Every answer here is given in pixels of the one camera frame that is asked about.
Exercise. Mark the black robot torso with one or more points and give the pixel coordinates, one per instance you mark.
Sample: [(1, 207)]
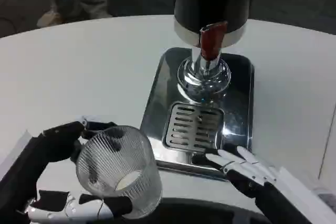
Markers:
[(210, 213)]

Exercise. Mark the steel drip tray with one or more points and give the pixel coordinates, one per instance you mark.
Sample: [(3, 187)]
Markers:
[(160, 103)]

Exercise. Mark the slotted steel drip grid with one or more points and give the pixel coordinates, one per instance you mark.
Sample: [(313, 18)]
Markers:
[(183, 129)]

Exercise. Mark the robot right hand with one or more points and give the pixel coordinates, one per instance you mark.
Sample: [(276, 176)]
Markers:
[(267, 197)]

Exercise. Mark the clear ribbed glass cup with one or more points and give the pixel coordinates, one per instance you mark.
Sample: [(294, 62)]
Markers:
[(118, 161)]

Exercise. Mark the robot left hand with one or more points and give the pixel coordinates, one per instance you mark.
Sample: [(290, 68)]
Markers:
[(55, 142)]

